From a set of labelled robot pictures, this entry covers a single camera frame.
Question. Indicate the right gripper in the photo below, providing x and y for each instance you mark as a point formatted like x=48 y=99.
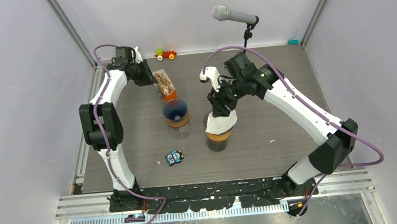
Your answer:
x=218 y=109

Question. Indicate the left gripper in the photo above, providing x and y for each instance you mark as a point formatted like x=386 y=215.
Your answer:
x=149 y=78

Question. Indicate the white paper coffee filter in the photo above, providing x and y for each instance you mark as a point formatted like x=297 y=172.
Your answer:
x=219 y=125

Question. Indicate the orange coffee filter bag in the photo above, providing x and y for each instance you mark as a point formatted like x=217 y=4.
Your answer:
x=165 y=86

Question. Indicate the dark glass carafe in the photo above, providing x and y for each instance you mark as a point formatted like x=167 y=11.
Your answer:
x=217 y=145

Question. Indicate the blue ribbed dripper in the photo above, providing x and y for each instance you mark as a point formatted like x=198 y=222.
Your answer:
x=175 y=110

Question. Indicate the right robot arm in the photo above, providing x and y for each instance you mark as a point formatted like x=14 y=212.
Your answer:
x=332 y=135

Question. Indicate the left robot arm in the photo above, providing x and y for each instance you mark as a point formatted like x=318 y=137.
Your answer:
x=102 y=128

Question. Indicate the toy train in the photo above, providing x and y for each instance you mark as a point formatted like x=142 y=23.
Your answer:
x=161 y=54

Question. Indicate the blue owl toy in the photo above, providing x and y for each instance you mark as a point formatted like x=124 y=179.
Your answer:
x=174 y=157

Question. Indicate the black microphone tripod stand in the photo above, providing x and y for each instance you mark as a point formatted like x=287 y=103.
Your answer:
x=248 y=33

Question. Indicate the grey microphone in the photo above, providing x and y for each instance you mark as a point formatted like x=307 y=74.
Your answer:
x=223 y=13

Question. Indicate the teal block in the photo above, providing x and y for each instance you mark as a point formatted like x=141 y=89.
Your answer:
x=293 y=42

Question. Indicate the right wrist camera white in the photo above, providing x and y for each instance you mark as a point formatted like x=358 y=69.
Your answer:
x=210 y=74

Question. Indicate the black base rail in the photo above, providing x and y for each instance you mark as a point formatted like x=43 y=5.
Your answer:
x=209 y=196

